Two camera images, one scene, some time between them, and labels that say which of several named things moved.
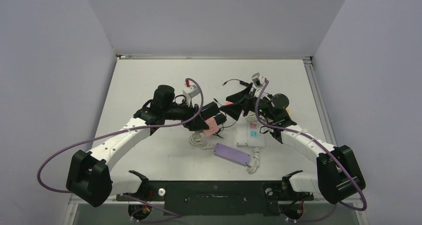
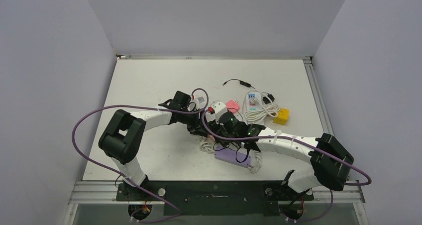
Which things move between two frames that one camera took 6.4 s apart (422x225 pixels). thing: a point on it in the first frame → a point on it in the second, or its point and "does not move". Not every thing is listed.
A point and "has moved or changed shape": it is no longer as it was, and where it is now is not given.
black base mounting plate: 215,198 does not move
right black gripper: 243,100 → 216,128
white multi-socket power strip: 256,130 has moved or changed shape
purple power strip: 231,154 does not move
